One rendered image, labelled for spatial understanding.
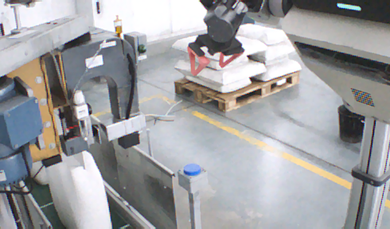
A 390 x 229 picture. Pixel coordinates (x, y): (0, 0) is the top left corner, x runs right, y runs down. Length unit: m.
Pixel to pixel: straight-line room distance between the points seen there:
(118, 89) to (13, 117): 0.48
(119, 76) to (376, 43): 0.77
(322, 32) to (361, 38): 0.10
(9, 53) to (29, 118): 0.15
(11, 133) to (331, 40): 0.73
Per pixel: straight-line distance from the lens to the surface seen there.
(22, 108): 0.92
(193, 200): 1.49
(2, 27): 3.90
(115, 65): 1.26
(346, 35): 0.92
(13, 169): 1.02
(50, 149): 1.26
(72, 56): 1.20
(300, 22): 1.01
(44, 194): 2.33
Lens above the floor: 1.60
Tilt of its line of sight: 24 degrees down
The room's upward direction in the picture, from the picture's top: 3 degrees counter-clockwise
